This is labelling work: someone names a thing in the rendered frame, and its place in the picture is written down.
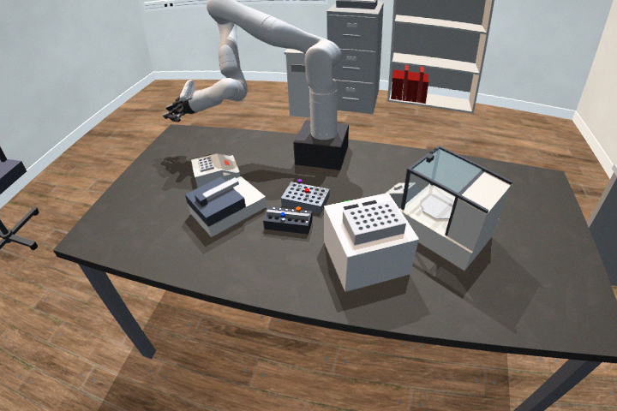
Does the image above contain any grey balance with glass draft shield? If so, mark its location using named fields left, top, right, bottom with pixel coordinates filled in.
left=386, top=146, right=512, bottom=271

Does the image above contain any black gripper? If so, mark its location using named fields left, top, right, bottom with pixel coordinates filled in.
left=162, top=97, right=196, bottom=122

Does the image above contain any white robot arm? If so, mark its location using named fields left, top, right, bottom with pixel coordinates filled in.
left=180, top=0, right=341, bottom=140

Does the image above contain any white tube rack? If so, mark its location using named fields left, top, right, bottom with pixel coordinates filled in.
left=281, top=182, right=329, bottom=214

